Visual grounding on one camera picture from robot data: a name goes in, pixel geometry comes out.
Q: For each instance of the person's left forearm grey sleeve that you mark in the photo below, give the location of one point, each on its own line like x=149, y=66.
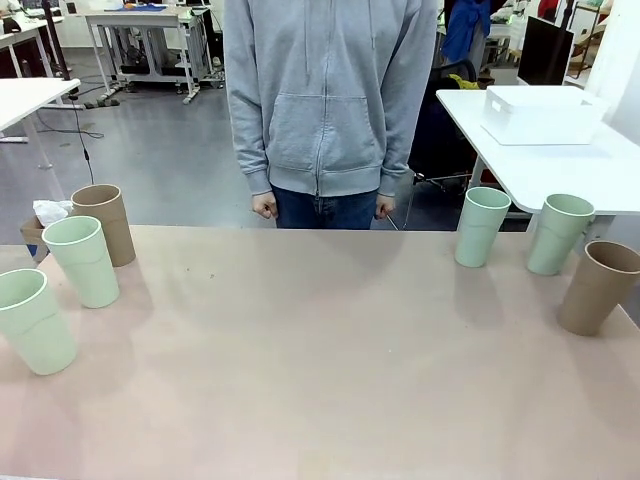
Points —
x=405, y=140

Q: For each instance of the grey zip hoodie torso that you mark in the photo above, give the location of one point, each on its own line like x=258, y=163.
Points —
x=325, y=90

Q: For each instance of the blue jeans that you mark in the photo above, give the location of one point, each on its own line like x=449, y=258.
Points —
x=300, y=210

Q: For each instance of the brown plastic cup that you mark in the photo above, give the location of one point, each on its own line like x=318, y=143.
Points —
x=590, y=295
x=107, y=225

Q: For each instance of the white plastic storage basket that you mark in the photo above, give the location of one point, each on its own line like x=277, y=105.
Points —
x=540, y=115

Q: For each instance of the black computer monitor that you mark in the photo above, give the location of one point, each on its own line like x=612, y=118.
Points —
x=545, y=50

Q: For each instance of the white side table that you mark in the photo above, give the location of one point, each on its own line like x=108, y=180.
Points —
x=550, y=170

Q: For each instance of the person's left hand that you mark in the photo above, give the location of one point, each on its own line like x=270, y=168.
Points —
x=386, y=206

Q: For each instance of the crumpled white paper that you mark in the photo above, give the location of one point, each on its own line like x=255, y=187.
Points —
x=50, y=210

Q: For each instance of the light green plastic cup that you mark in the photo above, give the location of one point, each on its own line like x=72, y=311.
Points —
x=477, y=235
x=87, y=270
x=37, y=330
x=555, y=245

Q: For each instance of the person's right forearm grey sleeve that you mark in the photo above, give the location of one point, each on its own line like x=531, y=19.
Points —
x=247, y=140

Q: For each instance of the brown cardboard box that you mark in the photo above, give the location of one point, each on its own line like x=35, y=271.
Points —
x=30, y=235

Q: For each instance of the blue jacket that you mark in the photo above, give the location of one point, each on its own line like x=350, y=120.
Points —
x=465, y=30

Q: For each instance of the person's right hand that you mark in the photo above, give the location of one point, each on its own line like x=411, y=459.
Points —
x=264, y=205

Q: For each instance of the black vertical pole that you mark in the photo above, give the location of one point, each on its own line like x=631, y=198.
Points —
x=55, y=40

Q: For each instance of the grey workbench with white legs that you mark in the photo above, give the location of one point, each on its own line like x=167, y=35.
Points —
x=135, y=20

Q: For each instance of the white table with metal legs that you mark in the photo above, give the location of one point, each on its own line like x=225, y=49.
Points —
x=25, y=97

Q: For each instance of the black office chair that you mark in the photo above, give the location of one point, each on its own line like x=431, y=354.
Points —
x=440, y=140

